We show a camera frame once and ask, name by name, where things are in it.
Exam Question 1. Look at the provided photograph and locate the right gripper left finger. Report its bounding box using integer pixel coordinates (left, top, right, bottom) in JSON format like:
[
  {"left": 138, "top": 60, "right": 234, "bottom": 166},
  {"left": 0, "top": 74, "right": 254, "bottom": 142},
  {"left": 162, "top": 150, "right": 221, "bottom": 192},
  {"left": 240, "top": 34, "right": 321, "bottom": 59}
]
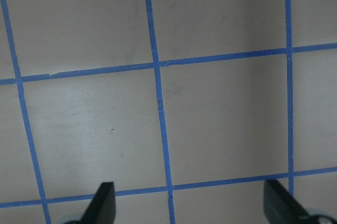
[{"left": 79, "top": 182, "right": 116, "bottom": 224}]

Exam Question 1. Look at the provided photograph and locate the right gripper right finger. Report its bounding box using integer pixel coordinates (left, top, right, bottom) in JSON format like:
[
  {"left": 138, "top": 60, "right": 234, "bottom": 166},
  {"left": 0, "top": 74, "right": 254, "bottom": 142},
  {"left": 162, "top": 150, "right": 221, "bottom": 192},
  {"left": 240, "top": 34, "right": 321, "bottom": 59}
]
[{"left": 263, "top": 179, "right": 318, "bottom": 224}]

